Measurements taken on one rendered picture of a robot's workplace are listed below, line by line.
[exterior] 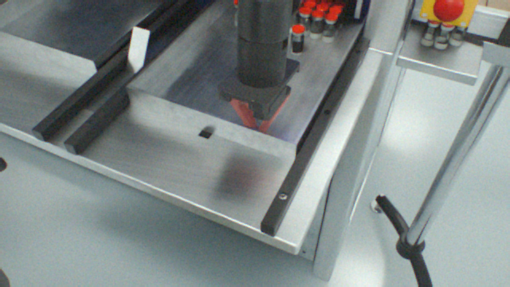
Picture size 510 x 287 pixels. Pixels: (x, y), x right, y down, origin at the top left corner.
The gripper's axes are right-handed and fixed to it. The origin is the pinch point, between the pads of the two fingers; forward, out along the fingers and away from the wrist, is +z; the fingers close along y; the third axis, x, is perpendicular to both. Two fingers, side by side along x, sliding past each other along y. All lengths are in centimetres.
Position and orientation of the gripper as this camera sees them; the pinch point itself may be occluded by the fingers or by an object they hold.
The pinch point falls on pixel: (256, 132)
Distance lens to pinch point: 56.7
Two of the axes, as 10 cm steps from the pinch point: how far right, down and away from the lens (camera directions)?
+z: -0.5, 7.4, 6.7
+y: 4.3, -5.9, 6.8
